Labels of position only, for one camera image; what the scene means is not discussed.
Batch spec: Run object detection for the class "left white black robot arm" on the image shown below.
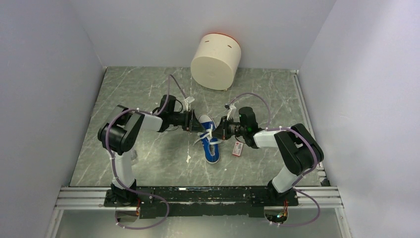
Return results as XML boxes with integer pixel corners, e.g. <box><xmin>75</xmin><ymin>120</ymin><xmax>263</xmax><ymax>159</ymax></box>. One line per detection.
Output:
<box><xmin>98</xmin><ymin>95</ymin><xmax>205</xmax><ymax>206</ymax></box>

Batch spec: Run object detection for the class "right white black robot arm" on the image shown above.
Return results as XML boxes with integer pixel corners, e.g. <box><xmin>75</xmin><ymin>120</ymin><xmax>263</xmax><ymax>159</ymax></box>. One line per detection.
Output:
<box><xmin>211</xmin><ymin>107</ymin><xmax>324</xmax><ymax>205</ymax></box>

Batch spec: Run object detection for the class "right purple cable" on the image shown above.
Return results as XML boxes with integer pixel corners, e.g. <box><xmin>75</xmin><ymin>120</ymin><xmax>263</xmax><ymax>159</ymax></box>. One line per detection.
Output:
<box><xmin>224</xmin><ymin>92</ymin><xmax>321</xmax><ymax>227</ymax></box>

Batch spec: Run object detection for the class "purple cable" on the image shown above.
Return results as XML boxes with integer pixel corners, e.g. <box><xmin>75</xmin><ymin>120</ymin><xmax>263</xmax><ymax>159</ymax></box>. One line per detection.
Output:
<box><xmin>224</xmin><ymin>92</ymin><xmax>321</xmax><ymax>227</ymax></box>
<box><xmin>105</xmin><ymin>74</ymin><xmax>191</xmax><ymax>230</ymax></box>

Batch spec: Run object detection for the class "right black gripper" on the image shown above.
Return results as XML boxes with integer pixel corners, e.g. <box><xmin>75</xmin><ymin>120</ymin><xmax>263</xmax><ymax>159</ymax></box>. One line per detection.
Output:
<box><xmin>209</xmin><ymin>116</ymin><xmax>247</xmax><ymax>140</ymax></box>

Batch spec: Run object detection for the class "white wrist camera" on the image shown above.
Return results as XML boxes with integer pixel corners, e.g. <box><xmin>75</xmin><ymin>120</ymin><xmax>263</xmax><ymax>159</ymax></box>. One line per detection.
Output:
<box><xmin>184</xmin><ymin>96</ymin><xmax>195</xmax><ymax>111</ymax></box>
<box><xmin>225</xmin><ymin>104</ymin><xmax>237</xmax><ymax>119</ymax></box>

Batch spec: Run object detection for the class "small red white box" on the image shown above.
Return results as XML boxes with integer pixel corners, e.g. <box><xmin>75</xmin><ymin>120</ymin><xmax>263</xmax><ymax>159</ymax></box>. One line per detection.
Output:
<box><xmin>232</xmin><ymin>141</ymin><xmax>244</xmax><ymax>157</ymax></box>

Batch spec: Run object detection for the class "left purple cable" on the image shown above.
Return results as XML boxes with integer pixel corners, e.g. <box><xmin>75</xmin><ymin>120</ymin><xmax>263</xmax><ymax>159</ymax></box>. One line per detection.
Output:
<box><xmin>105</xmin><ymin>74</ymin><xmax>191</xmax><ymax>230</ymax></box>

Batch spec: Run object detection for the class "blue canvas sneaker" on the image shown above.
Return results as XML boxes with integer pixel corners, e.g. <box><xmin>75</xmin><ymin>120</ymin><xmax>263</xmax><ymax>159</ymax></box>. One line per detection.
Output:
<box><xmin>195</xmin><ymin>114</ymin><xmax>221</xmax><ymax>164</ymax></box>

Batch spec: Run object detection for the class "aluminium frame rail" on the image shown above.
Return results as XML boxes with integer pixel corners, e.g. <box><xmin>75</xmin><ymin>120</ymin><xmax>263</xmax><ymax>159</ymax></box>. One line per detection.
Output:
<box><xmin>46</xmin><ymin>65</ymin><xmax>352</xmax><ymax>238</ymax></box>

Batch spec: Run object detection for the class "white shoelace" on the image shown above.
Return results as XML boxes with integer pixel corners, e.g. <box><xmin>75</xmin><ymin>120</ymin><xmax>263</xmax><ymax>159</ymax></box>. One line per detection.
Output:
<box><xmin>193</xmin><ymin>127</ymin><xmax>221</xmax><ymax>146</ymax></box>

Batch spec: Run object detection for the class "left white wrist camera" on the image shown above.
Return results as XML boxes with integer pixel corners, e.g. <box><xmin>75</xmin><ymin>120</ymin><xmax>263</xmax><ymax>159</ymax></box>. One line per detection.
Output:
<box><xmin>184</xmin><ymin>96</ymin><xmax>195</xmax><ymax>111</ymax></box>

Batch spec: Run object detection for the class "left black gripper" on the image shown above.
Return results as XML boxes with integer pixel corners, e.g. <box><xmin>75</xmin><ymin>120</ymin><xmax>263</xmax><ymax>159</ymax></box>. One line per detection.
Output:
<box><xmin>168</xmin><ymin>109</ymin><xmax>206</xmax><ymax>133</ymax></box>

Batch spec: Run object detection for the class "cream cylindrical container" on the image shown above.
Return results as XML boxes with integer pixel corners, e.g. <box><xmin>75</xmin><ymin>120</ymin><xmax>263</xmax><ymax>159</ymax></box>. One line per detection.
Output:
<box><xmin>190</xmin><ymin>33</ymin><xmax>242</xmax><ymax>90</ymax></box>

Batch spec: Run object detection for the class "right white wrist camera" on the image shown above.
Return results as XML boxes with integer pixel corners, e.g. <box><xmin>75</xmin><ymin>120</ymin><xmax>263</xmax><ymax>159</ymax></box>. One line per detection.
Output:
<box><xmin>225</xmin><ymin>104</ymin><xmax>237</xmax><ymax>119</ymax></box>

